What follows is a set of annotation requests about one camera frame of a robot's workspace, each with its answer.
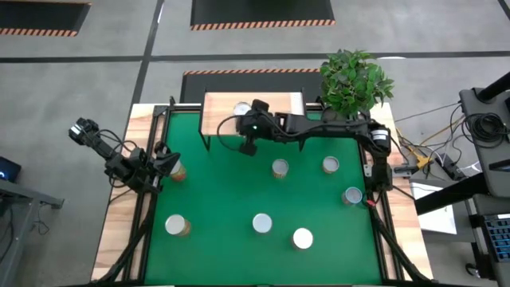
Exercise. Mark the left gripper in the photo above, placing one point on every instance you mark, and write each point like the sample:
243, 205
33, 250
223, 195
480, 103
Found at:
145, 171

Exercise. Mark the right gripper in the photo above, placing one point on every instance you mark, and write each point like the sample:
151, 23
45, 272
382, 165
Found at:
261, 125

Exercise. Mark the tall green label can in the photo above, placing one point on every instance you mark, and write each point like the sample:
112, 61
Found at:
302, 238
262, 223
179, 172

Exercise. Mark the tall red label can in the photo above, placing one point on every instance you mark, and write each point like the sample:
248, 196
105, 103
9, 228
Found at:
240, 108

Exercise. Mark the patterned black beans can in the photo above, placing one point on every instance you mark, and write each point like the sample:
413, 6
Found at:
280, 166

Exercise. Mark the tall orange label can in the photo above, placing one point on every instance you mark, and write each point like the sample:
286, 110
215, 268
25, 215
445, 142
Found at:
175, 224

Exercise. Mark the short mushroom can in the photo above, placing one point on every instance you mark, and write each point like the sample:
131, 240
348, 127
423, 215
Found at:
330, 163

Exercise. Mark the teal rimmed can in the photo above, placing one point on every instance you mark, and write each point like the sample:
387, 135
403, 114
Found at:
353, 195

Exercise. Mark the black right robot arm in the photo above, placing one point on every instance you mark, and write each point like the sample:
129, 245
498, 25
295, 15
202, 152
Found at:
330, 128

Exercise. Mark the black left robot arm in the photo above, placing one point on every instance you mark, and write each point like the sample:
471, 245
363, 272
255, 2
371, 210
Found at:
99, 145

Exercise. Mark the black hazard striped floor mat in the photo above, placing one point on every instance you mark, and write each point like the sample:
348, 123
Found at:
191, 85
40, 14
259, 12

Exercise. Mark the black plant pot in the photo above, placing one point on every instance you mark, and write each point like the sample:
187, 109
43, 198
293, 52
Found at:
332, 115

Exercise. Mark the green table mat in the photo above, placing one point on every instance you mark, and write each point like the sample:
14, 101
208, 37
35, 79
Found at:
223, 255

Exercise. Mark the green leafy plant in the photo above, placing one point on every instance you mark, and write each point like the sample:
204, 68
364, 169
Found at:
350, 83

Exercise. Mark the grey side desk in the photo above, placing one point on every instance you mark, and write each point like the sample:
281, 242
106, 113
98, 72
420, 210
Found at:
16, 207

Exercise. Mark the black monitor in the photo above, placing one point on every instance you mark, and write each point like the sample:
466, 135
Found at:
8, 169

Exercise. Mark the black power strip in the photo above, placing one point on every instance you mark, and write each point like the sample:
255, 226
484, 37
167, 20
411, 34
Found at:
449, 166

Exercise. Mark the white paper sheet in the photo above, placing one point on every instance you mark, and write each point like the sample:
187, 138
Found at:
436, 215

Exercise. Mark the grey workstation cart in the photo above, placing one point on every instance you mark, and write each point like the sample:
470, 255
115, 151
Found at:
494, 175

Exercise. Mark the backlit keyboard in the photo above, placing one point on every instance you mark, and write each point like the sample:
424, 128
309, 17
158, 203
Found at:
499, 237

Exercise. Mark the wooden shelf black frame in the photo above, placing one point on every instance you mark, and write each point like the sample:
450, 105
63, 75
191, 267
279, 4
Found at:
223, 119

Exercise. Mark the black table frame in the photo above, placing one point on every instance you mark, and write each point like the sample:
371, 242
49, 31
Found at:
144, 239

